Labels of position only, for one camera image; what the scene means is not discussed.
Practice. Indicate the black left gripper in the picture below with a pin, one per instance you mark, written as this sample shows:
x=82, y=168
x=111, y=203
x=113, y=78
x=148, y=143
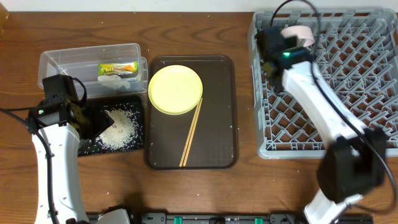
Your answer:
x=101, y=120

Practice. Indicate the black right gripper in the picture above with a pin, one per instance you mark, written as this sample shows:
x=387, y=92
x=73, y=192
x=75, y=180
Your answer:
x=269, y=69

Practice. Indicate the pink bowl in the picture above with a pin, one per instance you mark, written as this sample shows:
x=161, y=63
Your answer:
x=303, y=34

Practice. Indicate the rice food waste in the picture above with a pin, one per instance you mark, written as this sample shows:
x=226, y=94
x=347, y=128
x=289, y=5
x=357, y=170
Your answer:
x=122, y=133

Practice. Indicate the green snack wrapper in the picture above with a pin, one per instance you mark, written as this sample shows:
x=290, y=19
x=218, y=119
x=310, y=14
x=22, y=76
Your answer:
x=117, y=68

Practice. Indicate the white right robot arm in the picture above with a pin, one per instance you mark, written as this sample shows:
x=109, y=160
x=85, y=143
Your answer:
x=355, y=160

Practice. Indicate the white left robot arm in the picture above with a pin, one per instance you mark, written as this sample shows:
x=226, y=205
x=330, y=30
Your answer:
x=57, y=126

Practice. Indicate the grey dishwasher rack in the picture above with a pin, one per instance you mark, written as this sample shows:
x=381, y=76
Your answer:
x=357, y=56

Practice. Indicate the black plastic bin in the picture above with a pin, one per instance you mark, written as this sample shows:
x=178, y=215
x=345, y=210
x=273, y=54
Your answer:
x=129, y=103

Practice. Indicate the clear plastic bin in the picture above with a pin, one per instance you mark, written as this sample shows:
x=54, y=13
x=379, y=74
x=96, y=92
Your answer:
x=82, y=63

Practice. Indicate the yellow plate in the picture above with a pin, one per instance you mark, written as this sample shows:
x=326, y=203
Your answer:
x=175, y=89

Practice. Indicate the dark brown serving tray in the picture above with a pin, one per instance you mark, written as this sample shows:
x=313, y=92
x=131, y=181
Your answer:
x=215, y=139

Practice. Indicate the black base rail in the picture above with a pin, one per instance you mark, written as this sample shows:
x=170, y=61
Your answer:
x=217, y=218

